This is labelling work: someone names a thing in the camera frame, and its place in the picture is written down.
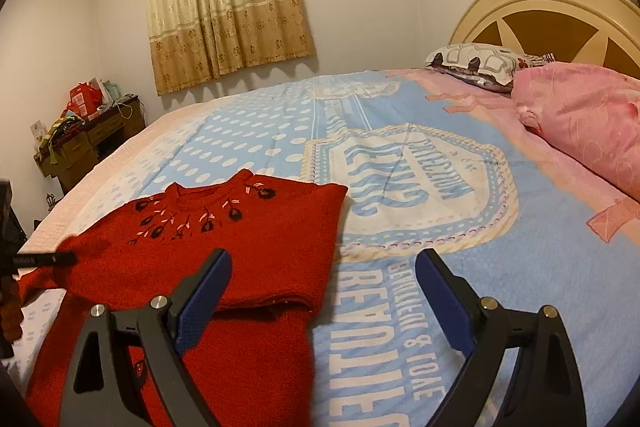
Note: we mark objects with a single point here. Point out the grey patterned pillow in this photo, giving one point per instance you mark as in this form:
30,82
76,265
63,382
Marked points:
475,59

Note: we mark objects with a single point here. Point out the green cloth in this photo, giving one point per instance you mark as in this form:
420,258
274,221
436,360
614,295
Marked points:
60,132

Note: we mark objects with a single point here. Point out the blue printed blanket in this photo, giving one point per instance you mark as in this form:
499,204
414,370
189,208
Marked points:
425,147

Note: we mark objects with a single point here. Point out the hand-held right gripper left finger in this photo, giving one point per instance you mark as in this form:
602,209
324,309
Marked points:
204,302

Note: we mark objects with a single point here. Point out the pink pillow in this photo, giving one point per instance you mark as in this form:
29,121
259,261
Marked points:
585,117

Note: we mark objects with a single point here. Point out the red gift bag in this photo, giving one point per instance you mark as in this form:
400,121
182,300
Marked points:
85,99

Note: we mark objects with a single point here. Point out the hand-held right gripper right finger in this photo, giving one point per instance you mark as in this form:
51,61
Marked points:
445,302

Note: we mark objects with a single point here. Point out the red embroidered sweater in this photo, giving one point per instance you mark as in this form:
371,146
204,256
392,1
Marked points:
225,232

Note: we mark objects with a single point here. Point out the teal gift bag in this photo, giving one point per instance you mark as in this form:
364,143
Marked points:
112,92

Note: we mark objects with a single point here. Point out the cream wooden headboard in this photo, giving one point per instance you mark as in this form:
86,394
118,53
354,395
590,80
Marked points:
520,2

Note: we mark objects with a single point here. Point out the dark wooden desk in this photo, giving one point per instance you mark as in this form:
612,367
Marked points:
90,142

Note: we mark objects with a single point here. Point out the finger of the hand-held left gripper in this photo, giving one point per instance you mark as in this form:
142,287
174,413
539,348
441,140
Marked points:
45,259

